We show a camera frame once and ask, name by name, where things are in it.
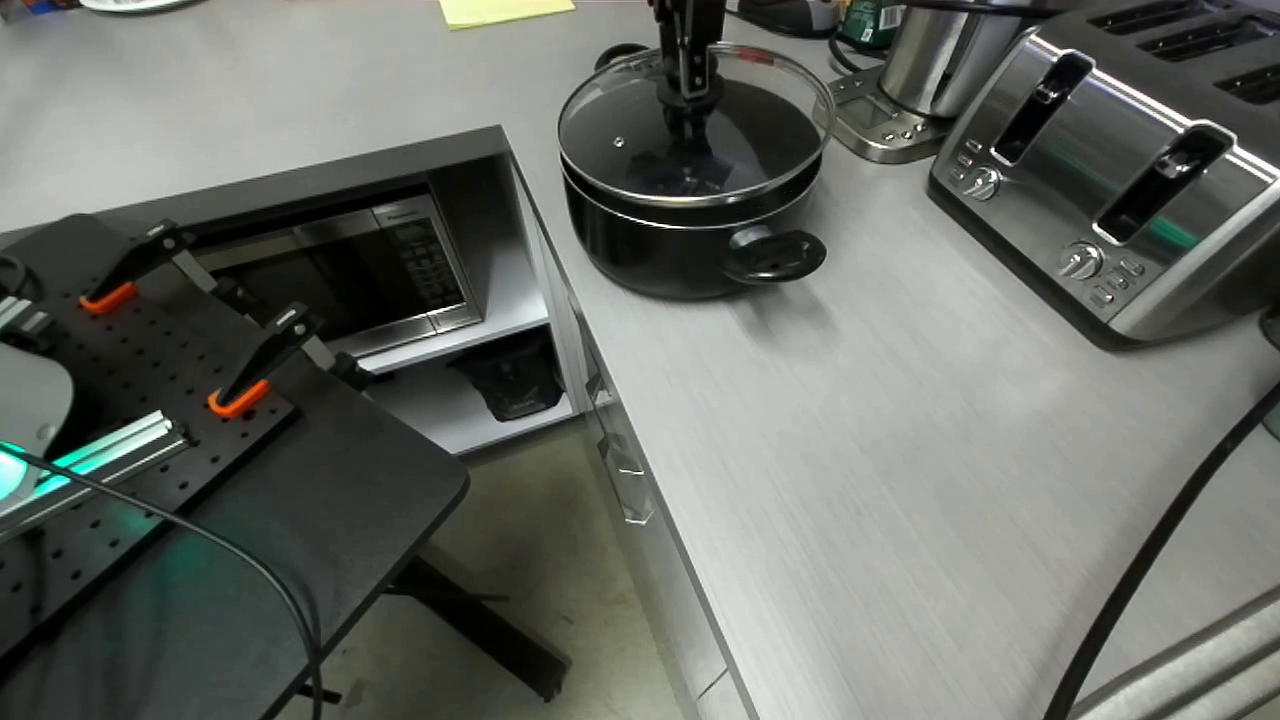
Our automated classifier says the black bin under counter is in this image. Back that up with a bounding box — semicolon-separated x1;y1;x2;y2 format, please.
465;347;564;420

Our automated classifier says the orange-tipped clamp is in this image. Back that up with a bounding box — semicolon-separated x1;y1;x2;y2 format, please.
203;306;368;420
78;220;221;317

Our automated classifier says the built-in microwave oven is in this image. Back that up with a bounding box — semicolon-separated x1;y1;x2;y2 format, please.
200;193;486;362

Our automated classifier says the black cable right side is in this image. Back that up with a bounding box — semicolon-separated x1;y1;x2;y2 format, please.
1041;386;1280;720

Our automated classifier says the yellow sticky note pad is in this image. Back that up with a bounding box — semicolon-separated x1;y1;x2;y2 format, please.
441;0;575;29

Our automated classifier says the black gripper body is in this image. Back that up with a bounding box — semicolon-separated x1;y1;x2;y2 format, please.
649;0;723;97

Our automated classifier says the black cooking pot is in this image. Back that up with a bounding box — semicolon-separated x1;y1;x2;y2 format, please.
559;158;829;301

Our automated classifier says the stainless steel kettle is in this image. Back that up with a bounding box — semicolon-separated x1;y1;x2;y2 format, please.
878;0;1032;122

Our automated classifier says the black perforated mounting table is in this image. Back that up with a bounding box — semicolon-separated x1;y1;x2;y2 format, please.
0;217;467;720

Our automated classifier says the aluminium rail with green light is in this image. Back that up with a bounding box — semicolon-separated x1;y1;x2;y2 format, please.
0;411;184;535

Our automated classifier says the silver drawer handle long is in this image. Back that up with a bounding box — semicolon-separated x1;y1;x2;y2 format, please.
599;438;651;527

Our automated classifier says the glass pot lid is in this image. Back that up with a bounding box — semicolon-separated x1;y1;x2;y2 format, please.
556;44;833;213

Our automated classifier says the silver four-slot toaster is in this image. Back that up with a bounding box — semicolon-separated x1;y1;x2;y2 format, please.
930;0;1280;347

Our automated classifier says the black cable on table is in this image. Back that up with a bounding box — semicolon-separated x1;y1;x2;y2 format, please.
0;446;328;720

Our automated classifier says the orange-tipped clamp front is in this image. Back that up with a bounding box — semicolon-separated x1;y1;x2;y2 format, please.
203;306;368;420

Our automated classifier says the orange-tipped clamp rear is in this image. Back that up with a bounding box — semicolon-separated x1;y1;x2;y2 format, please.
78;220;221;317

